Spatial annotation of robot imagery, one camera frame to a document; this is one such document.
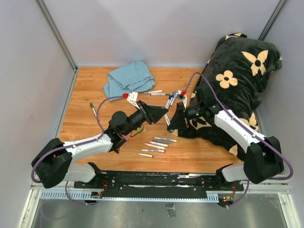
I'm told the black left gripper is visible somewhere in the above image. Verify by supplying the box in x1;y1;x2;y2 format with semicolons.
123;100;168;136

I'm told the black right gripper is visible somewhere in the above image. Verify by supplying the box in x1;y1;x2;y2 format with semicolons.
167;102;203;130

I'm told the grey marker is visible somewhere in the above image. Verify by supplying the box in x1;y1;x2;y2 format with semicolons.
153;140;172;143

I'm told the pink cap marker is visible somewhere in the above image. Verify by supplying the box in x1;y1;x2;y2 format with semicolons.
149;141;169;147

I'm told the peach cap marker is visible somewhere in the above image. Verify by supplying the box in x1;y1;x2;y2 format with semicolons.
144;143;165;150

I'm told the black marker without cap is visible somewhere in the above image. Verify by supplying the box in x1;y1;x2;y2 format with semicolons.
137;153;153;158

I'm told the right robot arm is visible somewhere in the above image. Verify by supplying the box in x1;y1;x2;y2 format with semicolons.
167;89;284;190

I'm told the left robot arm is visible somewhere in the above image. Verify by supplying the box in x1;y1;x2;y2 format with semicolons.
31;101;168;189

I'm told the lilac cap marker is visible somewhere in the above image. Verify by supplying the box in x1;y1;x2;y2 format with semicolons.
143;90;163;95

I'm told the blue cap marker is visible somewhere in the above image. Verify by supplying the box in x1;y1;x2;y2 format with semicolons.
166;95;173;109

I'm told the dark blue marker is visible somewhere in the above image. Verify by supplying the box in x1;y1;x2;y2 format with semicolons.
169;95;175;107

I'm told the light blue folded cloth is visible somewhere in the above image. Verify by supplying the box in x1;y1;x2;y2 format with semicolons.
103;61;155;101

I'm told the dark green cap marker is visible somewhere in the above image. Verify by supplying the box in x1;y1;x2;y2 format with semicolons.
90;103;97;117

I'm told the black floral plush blanket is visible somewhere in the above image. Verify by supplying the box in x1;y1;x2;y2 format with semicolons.
175;32;283;162

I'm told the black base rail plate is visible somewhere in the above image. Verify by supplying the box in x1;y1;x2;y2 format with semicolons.
74;171;244;200

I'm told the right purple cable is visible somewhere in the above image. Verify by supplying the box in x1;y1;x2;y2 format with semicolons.
184;72;294;209

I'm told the aluminium frame rail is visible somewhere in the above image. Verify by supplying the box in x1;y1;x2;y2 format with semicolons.
30;182;75;190

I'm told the left corner metal post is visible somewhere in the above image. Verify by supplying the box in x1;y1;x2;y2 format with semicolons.
35;0;78;72

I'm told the corner metal post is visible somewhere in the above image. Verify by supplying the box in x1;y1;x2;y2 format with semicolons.
258;0;289;40
35;0;78;72

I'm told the right corner metal post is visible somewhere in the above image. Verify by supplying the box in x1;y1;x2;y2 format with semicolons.
258;0;289;40

